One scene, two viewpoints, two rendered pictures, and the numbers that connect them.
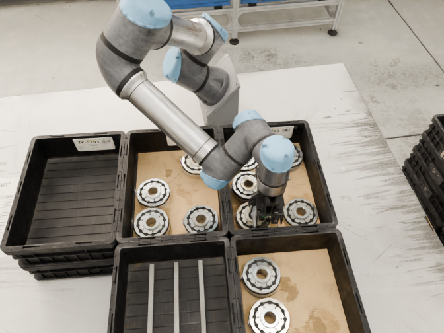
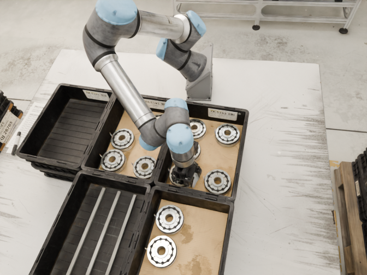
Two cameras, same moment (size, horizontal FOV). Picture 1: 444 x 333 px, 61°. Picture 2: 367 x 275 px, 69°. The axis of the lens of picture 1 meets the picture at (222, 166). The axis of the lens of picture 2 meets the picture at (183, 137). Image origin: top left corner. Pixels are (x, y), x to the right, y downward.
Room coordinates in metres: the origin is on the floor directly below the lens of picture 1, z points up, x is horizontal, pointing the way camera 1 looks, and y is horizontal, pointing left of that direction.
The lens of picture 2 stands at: (0.17, -0.32, 1.84)
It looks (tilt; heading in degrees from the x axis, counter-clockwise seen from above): 59 degrees down; 27
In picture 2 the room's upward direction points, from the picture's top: 10 degrees counter-clockwise
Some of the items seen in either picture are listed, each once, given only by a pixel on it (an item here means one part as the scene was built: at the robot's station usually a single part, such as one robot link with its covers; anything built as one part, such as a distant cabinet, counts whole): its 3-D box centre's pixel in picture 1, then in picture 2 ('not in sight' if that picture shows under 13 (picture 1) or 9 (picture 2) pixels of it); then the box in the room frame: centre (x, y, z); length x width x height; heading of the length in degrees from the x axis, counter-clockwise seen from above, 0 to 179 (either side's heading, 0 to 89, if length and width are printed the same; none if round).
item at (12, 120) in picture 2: not in sight; (7, 127); (0.69, 1.27, 0.41); 0.31 x 0.02 x 0.16; 9
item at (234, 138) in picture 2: (287, 154); (227, 133); (0.77, -0.22, 0.86); 0.10 x 0.10 x 0.01
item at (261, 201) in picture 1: (269, 200); (184, 167); (0.51, -0.13, 0.99); 0.09 x 0.08 x 0.12; 0
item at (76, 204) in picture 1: (76, 195); (74, 129); (0.61, 0.45, 0.87); 0.40 x 0.30 x 0.11; 5
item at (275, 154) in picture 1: (275, 160); (180, 142); (0.53, -0.12, 1.15); 0.09 x 0.08 x 0.11; 26
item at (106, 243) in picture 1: (70, 186); (69, 122); (0.61, 0.45, 0.92); 0.40 x 0.30 x 0.02; 5
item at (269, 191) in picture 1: (273, 180); (184, 155); (0.52, -0.13, 1.07); 0.08 x 0.08 x 0.05
